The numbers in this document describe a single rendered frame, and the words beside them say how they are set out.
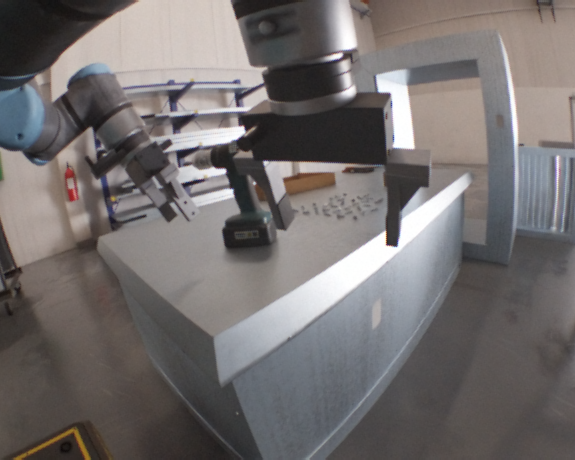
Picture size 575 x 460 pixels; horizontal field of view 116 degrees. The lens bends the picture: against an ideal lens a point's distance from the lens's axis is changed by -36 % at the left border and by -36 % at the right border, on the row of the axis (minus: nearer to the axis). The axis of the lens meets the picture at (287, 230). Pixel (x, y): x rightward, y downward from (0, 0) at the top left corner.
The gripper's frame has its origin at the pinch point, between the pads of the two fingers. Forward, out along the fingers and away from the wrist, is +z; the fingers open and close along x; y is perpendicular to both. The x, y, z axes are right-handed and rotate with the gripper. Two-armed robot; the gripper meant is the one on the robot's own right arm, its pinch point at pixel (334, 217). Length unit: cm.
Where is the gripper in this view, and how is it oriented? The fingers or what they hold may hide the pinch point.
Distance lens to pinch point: 31.7
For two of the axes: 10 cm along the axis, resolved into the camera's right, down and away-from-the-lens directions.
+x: 8.7, 1.3, -4.7
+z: 2.2, 7.4, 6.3
